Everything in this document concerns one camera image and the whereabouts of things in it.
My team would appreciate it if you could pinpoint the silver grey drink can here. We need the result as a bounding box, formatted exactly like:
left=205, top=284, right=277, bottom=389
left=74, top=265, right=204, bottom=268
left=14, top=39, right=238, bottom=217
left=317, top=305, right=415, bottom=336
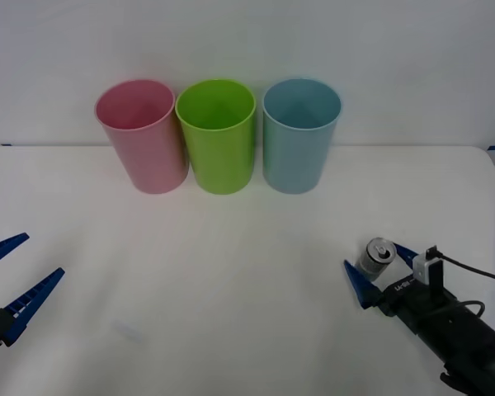
left=354, top=237, right=398, bottom=282

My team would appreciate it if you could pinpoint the pale blue plastic bin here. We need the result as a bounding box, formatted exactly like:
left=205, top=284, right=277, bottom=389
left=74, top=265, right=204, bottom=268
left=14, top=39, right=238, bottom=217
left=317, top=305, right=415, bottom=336
left=262, top=78, right=343, bottom=196

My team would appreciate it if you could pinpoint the green plastic bin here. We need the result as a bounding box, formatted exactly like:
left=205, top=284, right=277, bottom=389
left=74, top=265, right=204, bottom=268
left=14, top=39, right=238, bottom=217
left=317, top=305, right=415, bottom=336
left=174, top=78, right=258, bottom=196

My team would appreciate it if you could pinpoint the pink plastic bin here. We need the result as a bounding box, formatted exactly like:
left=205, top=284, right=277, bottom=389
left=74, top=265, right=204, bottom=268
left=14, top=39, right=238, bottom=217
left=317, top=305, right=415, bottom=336
left=94, top=78, right=190, bottom=196

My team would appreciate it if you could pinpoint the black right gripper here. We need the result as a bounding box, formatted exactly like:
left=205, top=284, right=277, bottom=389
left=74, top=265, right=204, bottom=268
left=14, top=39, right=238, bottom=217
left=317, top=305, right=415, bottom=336
left=343, top=243, right=495, bottom=366

